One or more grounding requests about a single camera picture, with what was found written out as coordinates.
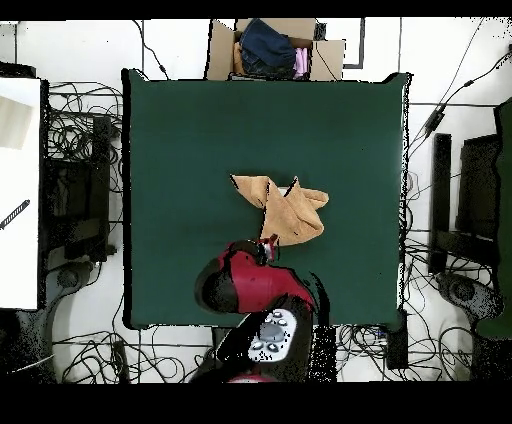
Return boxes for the tan terry towel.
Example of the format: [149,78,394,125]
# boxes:
[229,173,330,248]

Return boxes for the dark green table cloth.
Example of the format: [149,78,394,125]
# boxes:
[121,68,412,332]

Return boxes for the black power strip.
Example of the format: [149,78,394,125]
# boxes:
[385,308,410,372]
[110,338,132,384]

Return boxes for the narrow black panel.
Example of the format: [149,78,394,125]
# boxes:
[427,132,454,276]

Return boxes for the black metal rack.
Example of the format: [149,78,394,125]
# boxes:
[39,114,118,266]

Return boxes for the pink garment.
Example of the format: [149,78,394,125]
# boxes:
[292,46,310,80]

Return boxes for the folded tan garment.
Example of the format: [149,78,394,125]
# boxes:
[232,41,246,76]

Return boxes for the brown cardboard box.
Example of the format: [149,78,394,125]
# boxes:
[204,17,348,83]

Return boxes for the blue denim jeans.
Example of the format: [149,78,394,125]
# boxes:
[238,18,298,80]

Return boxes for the black power adapter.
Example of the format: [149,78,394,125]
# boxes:
[422,109,448,138]

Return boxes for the wide black panel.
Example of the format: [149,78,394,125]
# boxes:
[454,133,504,242]

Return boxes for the green covered side table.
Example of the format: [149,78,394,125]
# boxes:
[474,96,512,342]

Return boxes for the white table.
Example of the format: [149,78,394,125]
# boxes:
[0,76,43,312]

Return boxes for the beige paper sheet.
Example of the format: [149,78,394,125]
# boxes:
[0,94,35,152]

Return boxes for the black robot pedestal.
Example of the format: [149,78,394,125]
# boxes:
[210,324,339,383]

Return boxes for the black cable with connector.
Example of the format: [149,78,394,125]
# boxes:
[132,19,172,81]

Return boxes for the black striped strap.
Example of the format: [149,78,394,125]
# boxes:
[0,198,32,232]

